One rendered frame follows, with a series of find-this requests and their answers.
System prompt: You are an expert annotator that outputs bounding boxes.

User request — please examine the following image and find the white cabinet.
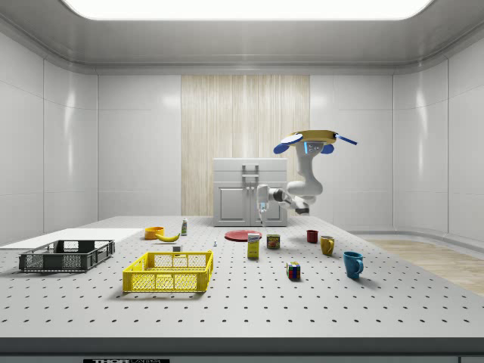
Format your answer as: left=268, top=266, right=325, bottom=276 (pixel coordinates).
left=212, top=157, right=290, bottom=228

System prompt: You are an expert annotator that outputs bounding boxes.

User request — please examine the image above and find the red plate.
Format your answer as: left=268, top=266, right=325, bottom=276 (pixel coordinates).
left=224, top=229, right=263, bottom=243

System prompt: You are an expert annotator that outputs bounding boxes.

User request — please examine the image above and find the yellow and white carton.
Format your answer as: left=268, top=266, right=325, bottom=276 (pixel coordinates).
left=247, top=232, right=263, bottom=262

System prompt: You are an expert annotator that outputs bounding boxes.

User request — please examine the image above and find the puzzle cube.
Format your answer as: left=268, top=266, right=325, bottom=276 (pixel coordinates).
left=285, top=261, right=303, bottom=281

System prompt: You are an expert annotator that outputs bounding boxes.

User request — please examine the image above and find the yellow mug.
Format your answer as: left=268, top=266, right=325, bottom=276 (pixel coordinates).
left=320, top=234, right=336, bottom=257

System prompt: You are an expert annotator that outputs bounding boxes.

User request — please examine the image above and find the drone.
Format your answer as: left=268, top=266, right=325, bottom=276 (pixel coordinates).
left=273, top=129, right=359, bottom=157

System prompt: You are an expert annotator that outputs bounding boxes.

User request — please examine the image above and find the banana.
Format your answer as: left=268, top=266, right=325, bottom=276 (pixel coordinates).
left=154, top=231, right=182, bottom=244

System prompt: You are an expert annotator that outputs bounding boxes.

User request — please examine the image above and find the blue mug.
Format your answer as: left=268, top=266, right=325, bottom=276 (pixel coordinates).
left=342, top=250, right=365, bottom=281

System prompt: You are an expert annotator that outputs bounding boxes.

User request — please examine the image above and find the yellow bowl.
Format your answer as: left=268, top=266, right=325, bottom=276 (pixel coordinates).
left=144, top=225, right=166, bottom=241

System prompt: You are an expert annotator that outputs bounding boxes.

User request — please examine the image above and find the yellow basket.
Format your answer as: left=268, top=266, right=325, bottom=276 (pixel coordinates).
left=122, top=250, right=215, bottom=293

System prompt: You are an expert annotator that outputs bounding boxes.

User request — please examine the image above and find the white board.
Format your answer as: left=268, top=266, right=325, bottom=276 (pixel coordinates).
left=0, top=227, right=144, bottom=251

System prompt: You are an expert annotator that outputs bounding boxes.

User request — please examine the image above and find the dark grey basket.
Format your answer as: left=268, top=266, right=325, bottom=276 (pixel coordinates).
left=18, top=238, right=116, bottom=274

